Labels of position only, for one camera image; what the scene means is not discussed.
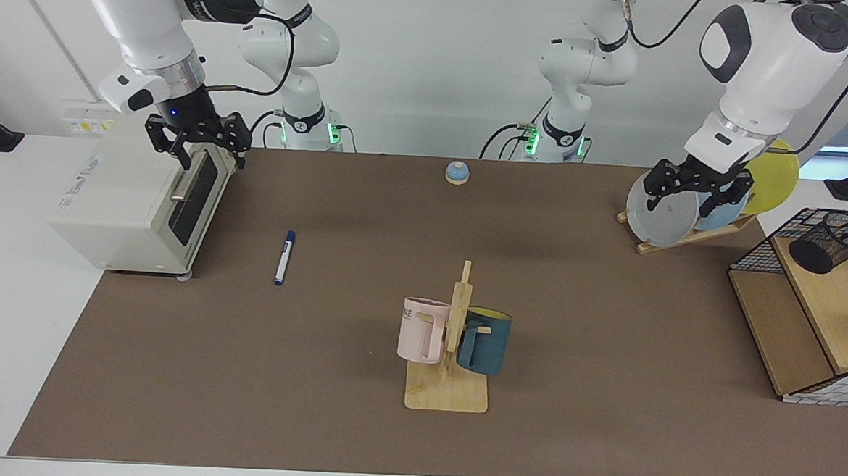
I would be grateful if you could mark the brown table cloth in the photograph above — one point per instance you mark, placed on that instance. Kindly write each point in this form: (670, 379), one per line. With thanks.
(315, 377)

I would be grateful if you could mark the wooden plate rack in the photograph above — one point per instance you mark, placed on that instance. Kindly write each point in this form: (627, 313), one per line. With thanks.
(714, 234)

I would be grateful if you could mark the black mesh pen holder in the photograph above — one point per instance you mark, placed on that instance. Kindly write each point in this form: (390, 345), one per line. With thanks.
(830, 241)

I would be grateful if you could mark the pale toaster oven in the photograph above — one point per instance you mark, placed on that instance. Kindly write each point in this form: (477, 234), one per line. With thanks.
(121, 200)

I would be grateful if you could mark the light blue plate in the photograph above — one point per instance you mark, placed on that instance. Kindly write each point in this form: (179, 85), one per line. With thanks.
(719, 217)

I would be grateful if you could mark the grey plate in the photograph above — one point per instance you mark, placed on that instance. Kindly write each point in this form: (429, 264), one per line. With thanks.
(657, 221)

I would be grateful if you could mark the dark teal cup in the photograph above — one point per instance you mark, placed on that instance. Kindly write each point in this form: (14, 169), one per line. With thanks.
(487, 346)

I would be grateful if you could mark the pink cup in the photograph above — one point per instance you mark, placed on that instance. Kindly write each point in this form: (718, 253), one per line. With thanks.
(419, 332)

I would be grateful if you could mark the yellow plate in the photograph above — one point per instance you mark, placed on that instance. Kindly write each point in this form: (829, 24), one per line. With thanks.
(775, 176)

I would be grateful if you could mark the white socket box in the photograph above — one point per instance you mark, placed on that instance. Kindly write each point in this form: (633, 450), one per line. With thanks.
(93, 115)

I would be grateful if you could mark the wooden cup stand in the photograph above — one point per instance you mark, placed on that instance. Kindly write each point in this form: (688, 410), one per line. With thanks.
(448, 395)

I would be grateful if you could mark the small blue round bell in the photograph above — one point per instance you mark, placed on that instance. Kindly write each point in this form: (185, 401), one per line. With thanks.
(457, 173)

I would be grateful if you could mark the white marker with blue cap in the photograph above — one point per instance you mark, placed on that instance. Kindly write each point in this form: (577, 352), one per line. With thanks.
(284, 258)

